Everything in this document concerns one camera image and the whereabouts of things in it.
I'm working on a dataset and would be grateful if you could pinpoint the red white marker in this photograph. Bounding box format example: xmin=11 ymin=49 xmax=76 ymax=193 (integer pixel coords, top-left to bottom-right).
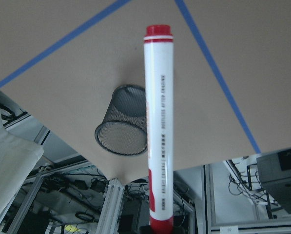
xmin=144 ymin=24 xmax=174 ymax=234

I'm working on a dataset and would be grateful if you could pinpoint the black mesh pen cup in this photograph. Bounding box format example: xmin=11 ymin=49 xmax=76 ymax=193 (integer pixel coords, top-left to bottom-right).
xmin=95 ymin=84 xmax=147 ymax=156

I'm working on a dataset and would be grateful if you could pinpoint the white cloth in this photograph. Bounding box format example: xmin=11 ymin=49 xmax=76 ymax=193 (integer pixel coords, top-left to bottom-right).
xmin=0 ymin=112 xmax=44 ymax=214

